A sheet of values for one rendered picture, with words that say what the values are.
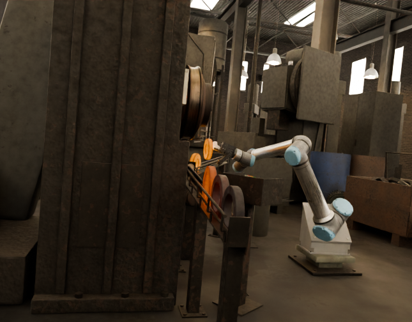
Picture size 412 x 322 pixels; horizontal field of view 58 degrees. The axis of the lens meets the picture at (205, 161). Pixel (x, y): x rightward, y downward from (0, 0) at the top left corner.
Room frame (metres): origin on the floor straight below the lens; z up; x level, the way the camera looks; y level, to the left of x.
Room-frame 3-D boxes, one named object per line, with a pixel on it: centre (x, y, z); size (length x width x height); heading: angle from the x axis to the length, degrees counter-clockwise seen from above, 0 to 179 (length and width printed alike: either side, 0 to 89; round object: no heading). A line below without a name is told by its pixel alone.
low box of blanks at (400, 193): (4.14, -2.20, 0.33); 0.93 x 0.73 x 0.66; 21
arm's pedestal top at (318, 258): (2.81, -0.98, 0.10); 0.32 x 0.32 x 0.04; 13
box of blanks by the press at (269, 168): (5.07, -0.54, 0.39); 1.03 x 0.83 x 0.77; 119
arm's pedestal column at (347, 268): (2.81, -0.98, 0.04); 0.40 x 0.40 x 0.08; 13
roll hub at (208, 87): (2.41, 0.04, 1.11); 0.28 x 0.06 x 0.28; 14
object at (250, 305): (1.97, -0.26, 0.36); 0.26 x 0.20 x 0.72; 49
